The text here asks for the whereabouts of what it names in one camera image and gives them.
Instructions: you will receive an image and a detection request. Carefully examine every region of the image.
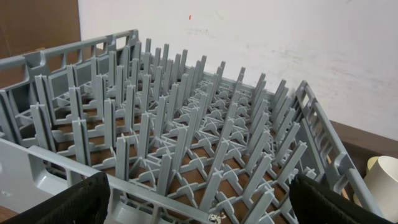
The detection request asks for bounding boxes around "yellow round plate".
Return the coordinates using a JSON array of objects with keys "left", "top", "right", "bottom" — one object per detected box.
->
[{"left": 366, "top": 156, "right": 379, "bottom": 174}]

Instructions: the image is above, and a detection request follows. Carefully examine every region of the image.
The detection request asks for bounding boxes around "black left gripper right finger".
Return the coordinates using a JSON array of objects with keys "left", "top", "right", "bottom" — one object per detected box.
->
[{"left": 289, "top": 174, "right": 392, "bottom": 224}]

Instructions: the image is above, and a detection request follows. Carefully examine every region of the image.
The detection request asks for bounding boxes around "grey plastic dish rack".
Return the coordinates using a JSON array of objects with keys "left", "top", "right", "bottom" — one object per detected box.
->
[{"left": 1, "top": 30, "right": 383, "bottom": 223}]

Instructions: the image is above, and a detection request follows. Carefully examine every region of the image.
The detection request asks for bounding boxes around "brown cardboard box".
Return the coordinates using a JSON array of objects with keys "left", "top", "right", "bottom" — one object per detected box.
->
[{"left": 0, "top": 0, "right": 82, "bottom": 90}]

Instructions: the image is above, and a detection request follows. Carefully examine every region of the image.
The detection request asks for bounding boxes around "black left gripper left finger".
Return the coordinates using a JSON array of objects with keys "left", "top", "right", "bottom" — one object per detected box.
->
[{"left": 2, "top": 172, "right": 110, "bottom": 224}]

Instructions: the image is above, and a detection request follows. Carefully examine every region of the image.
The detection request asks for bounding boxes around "white paper cup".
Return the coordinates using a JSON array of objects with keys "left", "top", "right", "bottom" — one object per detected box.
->
[{"left": 364, "top": 156, "right": 398, "bottom": 223}]

